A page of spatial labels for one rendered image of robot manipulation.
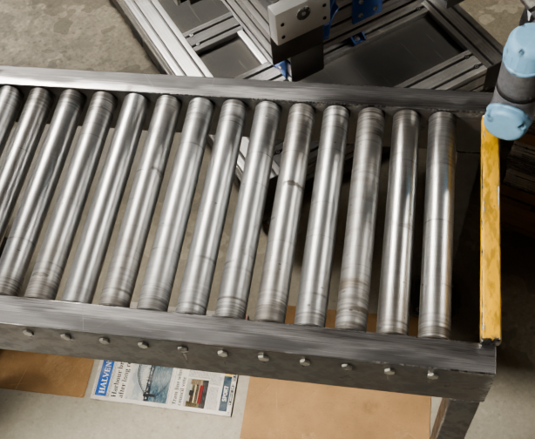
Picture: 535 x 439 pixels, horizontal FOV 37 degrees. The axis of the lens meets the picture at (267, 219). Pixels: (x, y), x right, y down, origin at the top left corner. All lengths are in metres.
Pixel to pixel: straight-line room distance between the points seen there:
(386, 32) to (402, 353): 1.39
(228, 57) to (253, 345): 1.33
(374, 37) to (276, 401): 1.10
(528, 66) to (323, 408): 1.08
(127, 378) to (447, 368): 1.10
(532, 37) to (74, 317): 0.84
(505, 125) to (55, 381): 1.35
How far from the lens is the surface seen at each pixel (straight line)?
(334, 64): 2.36
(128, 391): 2.11
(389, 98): 1.49
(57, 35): 2.94
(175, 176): 1.42
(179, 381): 2.09
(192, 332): 1.26
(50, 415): 2.16
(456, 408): 1.37
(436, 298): 1.27
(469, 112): 1.49
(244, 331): 1.24
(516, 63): 1.29
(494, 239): 1.31
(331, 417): 2.03
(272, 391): 2.06
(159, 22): 2.53
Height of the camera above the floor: 1.93
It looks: 57 degrees down
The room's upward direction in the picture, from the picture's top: 9 degrees counter-clockwise
